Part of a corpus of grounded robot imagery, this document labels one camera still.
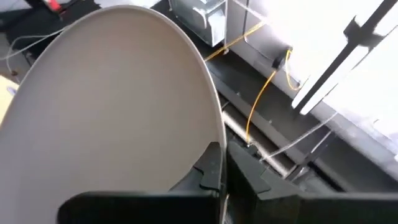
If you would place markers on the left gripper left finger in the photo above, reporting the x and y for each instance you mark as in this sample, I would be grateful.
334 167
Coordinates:
140 208

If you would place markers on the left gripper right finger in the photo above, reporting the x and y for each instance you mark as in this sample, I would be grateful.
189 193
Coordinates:
295 208

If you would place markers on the large grey plate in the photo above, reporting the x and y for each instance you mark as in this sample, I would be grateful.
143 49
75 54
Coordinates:
109 109

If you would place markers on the silver ceiling pipe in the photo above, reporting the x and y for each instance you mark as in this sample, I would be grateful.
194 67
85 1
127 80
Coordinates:
248 137

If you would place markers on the black ceiling-hung device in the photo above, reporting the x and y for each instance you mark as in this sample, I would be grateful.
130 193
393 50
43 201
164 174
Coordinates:
277 60

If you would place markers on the grey metal ceiling box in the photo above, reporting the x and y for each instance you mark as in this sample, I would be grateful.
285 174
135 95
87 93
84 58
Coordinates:
199 18

